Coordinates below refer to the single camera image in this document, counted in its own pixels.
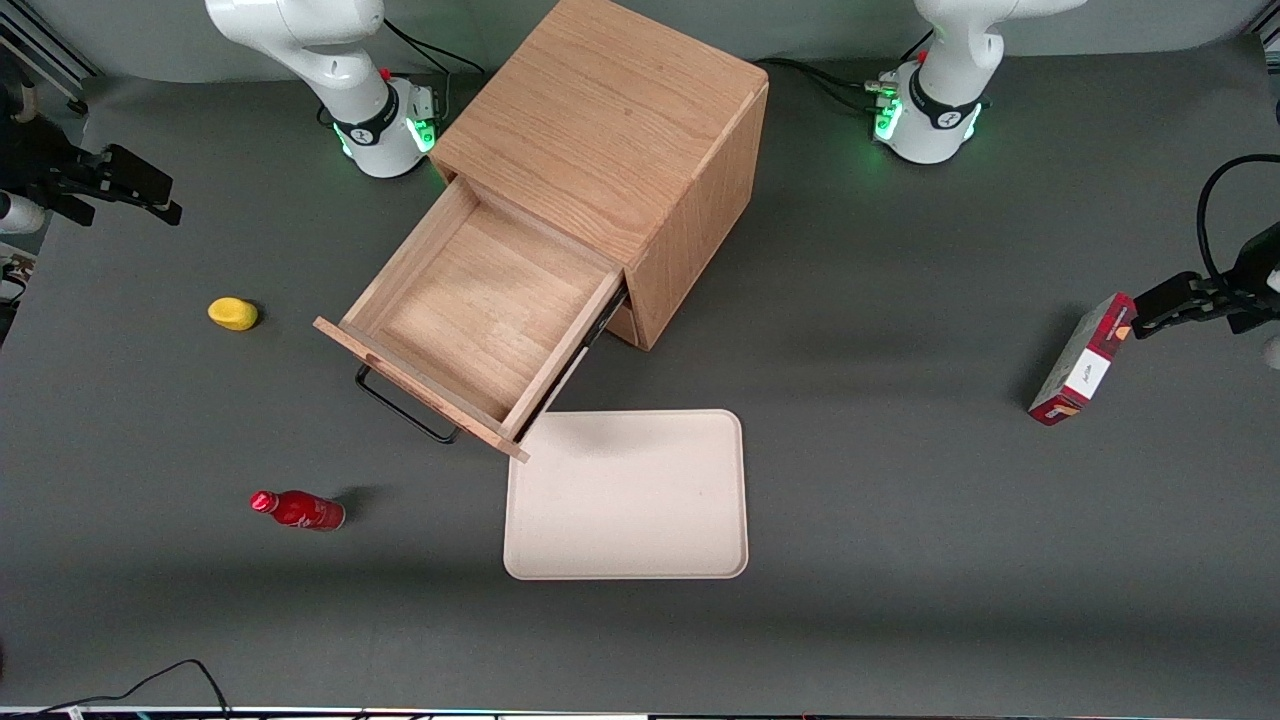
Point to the aluminium frame rail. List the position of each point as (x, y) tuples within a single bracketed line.
[(40, 57)]

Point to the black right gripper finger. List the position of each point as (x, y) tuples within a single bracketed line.
[(165, 211), (135, 172)]

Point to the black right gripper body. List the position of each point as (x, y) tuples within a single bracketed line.
[(35, 160)]

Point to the oak wooden drawer cabinet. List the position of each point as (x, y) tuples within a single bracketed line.
[(610, 120)]

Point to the beige rectangular tray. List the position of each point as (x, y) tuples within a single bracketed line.
[(630, 500)]

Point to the red and white carton box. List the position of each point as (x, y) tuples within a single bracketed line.
[(1085, 362)]

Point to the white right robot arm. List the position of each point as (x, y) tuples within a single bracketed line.
[(330, 60)]

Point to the yellow lemon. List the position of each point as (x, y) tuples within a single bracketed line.
[(232, 314)]

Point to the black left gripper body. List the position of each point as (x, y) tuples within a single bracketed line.
[(1258, 264)]

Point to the red metal bottle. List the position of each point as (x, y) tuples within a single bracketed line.
[(305, 510)]

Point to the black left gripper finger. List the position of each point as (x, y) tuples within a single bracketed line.
[(1160, 316), (1185, 288)]

